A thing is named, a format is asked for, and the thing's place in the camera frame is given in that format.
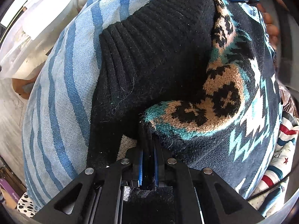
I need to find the brown striped garment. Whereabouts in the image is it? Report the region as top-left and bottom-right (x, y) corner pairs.
(279, 84), (298, 119)

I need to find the person right hand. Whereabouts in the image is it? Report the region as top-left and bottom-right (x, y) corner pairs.
(256, 0), (289, 50)

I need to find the star striped duvet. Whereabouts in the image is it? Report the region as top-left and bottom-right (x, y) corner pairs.
(249, 111), (298, 217)

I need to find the clear plastic storage bin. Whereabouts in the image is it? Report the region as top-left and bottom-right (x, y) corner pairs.
(1, 0), (78, 80)

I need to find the blue striped bed sheet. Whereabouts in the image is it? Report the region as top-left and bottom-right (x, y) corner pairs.
(22, 0), (150, 211)

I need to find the leopard print garment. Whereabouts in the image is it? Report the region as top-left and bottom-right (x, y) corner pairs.
(17, 192), (38, 217)

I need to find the black patterned knit sweater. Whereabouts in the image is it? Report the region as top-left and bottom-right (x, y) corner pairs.
(87, 0), (281, 198)

